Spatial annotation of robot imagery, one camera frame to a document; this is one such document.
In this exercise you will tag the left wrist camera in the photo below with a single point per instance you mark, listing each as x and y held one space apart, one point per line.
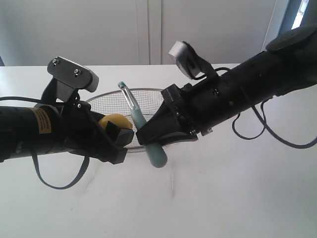
68 78

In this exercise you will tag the oval wire mesh basket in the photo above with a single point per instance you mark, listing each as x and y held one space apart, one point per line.
149 100

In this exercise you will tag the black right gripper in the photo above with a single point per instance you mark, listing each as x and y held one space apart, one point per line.
195 108

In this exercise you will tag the white cabinet doors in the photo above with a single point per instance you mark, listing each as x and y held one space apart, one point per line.
130 32

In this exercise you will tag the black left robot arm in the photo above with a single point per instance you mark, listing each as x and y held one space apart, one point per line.
46 129

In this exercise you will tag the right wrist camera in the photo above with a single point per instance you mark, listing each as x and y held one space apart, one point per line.
189 63

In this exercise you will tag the teal handled peeler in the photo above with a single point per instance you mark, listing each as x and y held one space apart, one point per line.
155 152

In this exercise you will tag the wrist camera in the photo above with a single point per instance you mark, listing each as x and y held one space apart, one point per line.
68 78
189 63

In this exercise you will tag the yellow lemon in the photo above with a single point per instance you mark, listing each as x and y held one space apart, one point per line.
117 119

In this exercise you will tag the window with blue frame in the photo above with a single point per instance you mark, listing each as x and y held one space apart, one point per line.
287 15

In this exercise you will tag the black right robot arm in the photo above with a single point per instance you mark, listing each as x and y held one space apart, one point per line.
289 63

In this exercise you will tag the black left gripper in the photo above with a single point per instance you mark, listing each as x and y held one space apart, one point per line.
86 133

